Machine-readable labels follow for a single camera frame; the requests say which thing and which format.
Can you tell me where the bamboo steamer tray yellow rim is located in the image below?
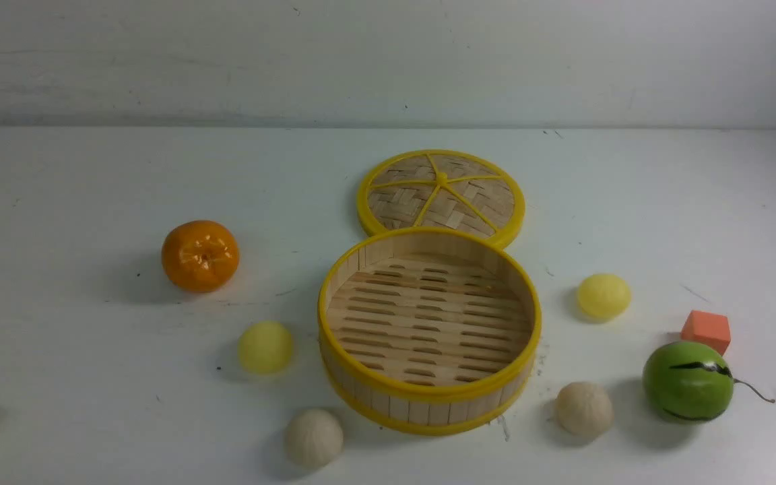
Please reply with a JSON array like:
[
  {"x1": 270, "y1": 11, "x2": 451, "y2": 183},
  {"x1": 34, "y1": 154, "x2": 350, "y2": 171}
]
[{"x1": 317, "y1": 228, "x2": 542, "y2": 436}]

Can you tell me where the yellow bun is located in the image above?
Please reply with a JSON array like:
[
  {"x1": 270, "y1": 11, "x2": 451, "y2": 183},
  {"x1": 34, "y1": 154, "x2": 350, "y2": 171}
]
[
  {"x1": 576, "y1": 273, "x2": 632, "y2": 321},
  {"x1": 237, "y1": 321, "x2": 294, "y2": 375}
]

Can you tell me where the orange foam cube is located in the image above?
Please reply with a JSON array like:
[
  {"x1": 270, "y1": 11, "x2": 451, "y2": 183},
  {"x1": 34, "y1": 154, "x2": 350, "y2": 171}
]
[{"x1": 680, "y1": 310, "x2": 731, "y2": 356}]

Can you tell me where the woven bamboo steamer lid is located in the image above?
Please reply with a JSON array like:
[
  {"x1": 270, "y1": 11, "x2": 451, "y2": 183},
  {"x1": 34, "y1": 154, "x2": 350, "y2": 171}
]
[{"x1": 355, "y1": 150, "x2": 526, "y2": 249}]

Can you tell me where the orange toy mandarin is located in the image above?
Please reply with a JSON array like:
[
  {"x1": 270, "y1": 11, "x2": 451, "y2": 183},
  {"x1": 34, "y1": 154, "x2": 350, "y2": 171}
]
[{"x1": 160, "y1": 219, "x2": 240, "y2": 294}]

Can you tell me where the green toy watermelon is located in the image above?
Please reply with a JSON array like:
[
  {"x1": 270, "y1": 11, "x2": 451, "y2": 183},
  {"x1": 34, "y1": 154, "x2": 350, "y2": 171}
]
[{"x1": 641, "y1": 340, "x2": 776, "y2": 424}]

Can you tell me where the white bun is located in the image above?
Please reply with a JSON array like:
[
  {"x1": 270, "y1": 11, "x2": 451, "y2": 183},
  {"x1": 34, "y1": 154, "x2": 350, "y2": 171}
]
[
  {"x1": 554, "y1": 381, "x2": 615, "y2": 440},
  {"x1": 284, "y1": 408, "x2": 345, "y2": 470}
]

